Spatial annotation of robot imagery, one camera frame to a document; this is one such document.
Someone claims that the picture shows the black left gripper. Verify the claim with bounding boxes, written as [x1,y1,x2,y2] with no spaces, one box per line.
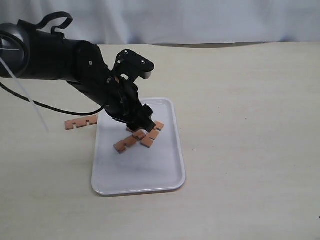
[97,75,156,133]

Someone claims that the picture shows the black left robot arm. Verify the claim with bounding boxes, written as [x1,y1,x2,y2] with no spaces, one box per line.
[0,21,155,132]

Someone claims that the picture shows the white rectangular plastic tray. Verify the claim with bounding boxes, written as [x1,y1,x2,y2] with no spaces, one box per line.
[91,97,186,196]

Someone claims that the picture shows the white backdrop curtain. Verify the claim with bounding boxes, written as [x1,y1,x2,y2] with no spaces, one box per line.
[0,0,320,45]

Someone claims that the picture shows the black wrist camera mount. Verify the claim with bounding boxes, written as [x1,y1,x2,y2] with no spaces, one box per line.
[112,49,155,84]

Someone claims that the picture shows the black cable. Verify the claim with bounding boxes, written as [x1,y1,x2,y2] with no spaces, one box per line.
[0,82,106,116]

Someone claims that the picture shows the white cable tie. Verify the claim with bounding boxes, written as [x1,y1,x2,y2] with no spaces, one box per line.
[0,58,50,133]

